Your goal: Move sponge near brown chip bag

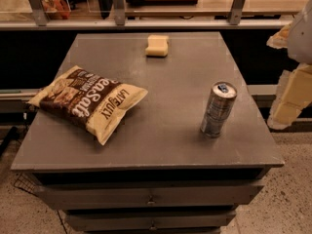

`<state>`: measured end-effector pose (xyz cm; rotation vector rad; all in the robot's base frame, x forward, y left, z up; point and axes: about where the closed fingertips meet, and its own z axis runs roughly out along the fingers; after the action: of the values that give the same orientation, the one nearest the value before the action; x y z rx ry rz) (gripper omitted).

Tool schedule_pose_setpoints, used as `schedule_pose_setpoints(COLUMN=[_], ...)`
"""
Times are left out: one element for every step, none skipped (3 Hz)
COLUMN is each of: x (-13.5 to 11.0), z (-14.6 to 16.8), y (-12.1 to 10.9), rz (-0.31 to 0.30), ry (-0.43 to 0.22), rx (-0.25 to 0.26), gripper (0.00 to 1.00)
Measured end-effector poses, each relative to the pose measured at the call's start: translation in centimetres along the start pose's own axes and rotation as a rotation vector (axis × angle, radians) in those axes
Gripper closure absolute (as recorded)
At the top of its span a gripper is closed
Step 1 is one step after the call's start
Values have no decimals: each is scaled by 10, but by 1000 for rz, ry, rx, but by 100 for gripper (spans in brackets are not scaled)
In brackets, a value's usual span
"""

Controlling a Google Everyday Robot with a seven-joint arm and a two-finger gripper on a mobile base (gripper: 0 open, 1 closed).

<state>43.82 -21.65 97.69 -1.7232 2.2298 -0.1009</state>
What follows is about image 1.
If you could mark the brown chip bag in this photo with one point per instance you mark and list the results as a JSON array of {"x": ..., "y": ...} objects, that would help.
[{"x": 89, "y": 101}]

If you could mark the grey drawer cabinet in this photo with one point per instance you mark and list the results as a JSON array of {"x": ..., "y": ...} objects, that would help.
[{"x": 160, "y": 139}]

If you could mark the yellow sponge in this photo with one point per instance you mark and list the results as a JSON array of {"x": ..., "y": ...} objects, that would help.
[{"x": 157, "y": 46}]

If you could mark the grey drawer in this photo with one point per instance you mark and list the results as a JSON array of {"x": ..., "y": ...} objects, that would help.
[
  {"x": 149, "y": 221},
  {"x": 148, "y": 195}
]

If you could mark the silver drink can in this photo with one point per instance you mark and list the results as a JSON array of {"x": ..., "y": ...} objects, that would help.
[{"x": 219, "y": 106}]

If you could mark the orange snack bag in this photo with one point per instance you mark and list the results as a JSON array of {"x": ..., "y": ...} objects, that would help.
[{"x": 57, "y": 6}]

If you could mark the top grey drawer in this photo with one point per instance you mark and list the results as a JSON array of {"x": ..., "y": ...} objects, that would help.
[{"x": 148, "y": 195}]

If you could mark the metal window rail frame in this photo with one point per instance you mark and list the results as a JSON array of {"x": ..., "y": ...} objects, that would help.
[{"x": 18, "y": 15}]

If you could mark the black wire rack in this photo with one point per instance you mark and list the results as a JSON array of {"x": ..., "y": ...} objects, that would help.
[{"x": 26, "y": 183}]

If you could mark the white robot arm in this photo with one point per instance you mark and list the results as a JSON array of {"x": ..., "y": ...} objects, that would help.
[{"x": 294, "y": 91}]

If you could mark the lower grey drawer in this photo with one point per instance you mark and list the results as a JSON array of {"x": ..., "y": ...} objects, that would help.
[{"x": 149, "y": 221}]

